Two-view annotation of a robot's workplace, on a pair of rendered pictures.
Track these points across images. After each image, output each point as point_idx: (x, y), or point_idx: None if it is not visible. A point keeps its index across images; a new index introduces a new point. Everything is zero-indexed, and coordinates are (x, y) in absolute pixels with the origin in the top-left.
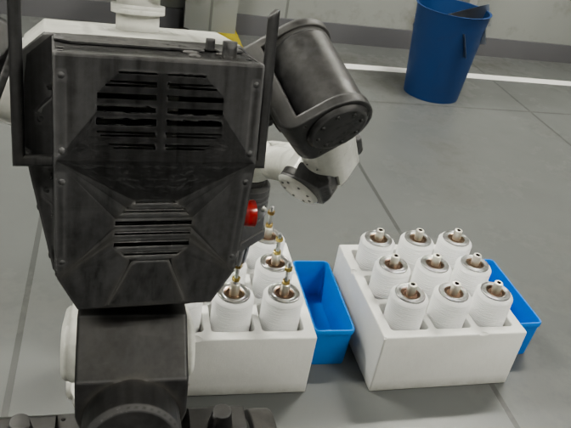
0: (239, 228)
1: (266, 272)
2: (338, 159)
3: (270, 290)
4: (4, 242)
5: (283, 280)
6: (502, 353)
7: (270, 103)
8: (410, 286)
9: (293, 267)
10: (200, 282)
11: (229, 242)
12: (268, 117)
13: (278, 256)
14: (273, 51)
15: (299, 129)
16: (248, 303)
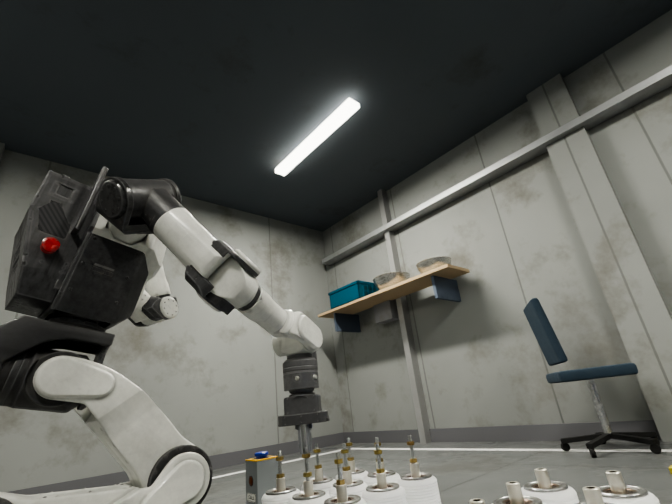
0: (24, 241)
1: (363, 492)
2: (175, 245)
3: (334, 497)
4: None
5: (337, 479)
6: None
7: (88, 200)
8: (469, 502)
9: (397, 495)
10: (16, 280)
11: (22, 251)
12: (85, 205)
13: (377, 474)
14: (96, 180)
15: (97, 207)
16: (304, 502)
